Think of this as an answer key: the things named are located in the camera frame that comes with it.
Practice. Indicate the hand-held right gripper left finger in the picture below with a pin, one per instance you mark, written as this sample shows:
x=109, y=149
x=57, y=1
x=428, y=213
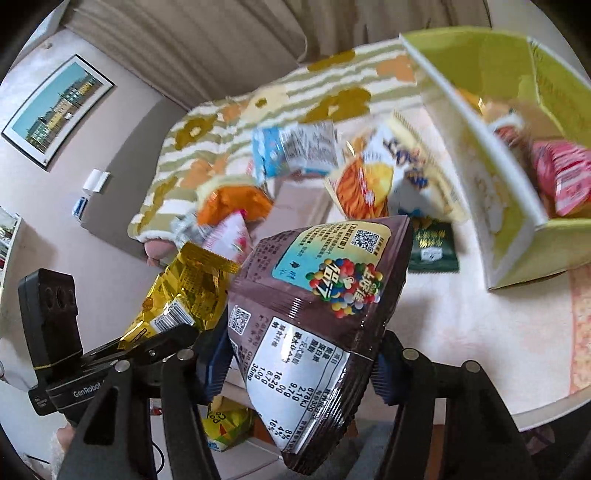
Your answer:
x=213, y=369

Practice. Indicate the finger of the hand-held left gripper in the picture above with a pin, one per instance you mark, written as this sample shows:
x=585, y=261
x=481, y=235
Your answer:
x=161, y=344

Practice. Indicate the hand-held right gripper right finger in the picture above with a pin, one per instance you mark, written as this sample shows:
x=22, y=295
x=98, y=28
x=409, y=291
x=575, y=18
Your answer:
x=382, y=374

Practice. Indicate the gold snack packet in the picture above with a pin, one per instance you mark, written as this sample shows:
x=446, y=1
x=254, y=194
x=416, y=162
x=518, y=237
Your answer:
x=184, y=286

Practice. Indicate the brown candy snack packet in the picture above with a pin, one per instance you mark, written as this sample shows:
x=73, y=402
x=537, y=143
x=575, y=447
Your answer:
x=323, y=295

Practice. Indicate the green cardboard box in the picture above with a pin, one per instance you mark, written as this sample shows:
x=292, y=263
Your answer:
x=512, y=240

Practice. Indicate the cream cheese chip packet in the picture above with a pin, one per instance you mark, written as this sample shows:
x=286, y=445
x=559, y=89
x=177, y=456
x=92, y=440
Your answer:
x=415, y=175

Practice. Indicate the blue white snack packet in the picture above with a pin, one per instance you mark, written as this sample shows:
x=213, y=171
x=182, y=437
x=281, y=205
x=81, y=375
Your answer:
x=277, y=152

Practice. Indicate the silver snack packet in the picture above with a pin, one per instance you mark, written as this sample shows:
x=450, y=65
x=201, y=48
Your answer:
x=184, y=228

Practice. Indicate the pink white snack packet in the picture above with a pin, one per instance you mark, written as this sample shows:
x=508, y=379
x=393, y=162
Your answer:
x=228, y=240

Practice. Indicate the dark green snack packet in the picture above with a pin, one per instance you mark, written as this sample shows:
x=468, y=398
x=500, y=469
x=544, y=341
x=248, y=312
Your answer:
x=434, y=249

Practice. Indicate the framed building picture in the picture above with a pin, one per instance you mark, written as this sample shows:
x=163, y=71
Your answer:
x=55, y=110

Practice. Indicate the striped floral blanket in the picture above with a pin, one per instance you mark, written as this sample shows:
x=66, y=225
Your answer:
x=300, y=97

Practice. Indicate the orange yellow snack packet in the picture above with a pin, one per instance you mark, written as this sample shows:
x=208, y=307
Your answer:
x=496, y=113

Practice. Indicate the beige curtain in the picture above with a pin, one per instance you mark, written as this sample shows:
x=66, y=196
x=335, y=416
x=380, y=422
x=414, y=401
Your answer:
x=184, y=46

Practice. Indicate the blue white wall socket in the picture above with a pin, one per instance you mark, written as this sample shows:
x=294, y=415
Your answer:
x=81, y=206

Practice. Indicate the white wall switch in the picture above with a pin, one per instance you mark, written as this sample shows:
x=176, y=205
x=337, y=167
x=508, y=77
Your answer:
x=96, y=181

